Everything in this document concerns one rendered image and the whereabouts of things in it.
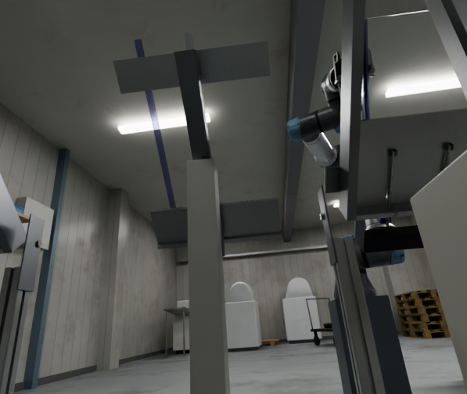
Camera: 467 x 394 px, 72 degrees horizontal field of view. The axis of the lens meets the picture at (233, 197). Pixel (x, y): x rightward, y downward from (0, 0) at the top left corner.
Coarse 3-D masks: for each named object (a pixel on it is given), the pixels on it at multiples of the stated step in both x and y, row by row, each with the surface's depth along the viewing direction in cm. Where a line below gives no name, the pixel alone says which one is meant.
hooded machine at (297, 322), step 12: (288, 288) 816; (300, 288) 809; (288, 300) 801; (300, 300) 795; (312, 300) 790; (288, 312) 791; (300, 312) 785; (312, 312) 780; (288, 324) 781; (300, 324) 775; (312, 324) 770; (288, 336) 772; (300, 336) 766; (312, 336) 761
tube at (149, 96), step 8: (136, 40) 69; (136, 48) 70; (144, 56) 71; (152, 96) 74; (152, 104) 74; (152, 112) 75; (152, 120) 76; (160, 136) 78; (160, 144) 78; (160, 152) 79; (160, 160) 80; (168, 176) 81; (168, 184) 82; (168, 192) 83
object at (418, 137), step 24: (384, 120) 63; (408, 120) 63; (432, 120) 63; (456, 120) 63; (360, 144) 65; (384, 144) 65; (408, 144) 65; (432, 144) 65; (456, 144) 65; (360, 168) 67; (384, 168) 67; (408, 168) 67; (432, 168) 67; (360, 192) 69; (384, 192) 69; (408, 192) 69
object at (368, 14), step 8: (368, 0) 55; (376, 0) 55; (384, 0) 55; (392, 0) 55; (400, 0) 55; (408, 0) 55; (416, 0) 55; (424, 0) 55; (368, 8) 56; (376, 8) 56; (384, 8) 56; (392, 8) 55; (400, 8) 55; (408, 8) 55; (416, 8) 55; (424, 8) 55; (368, 16) 56; (376, 16) 56
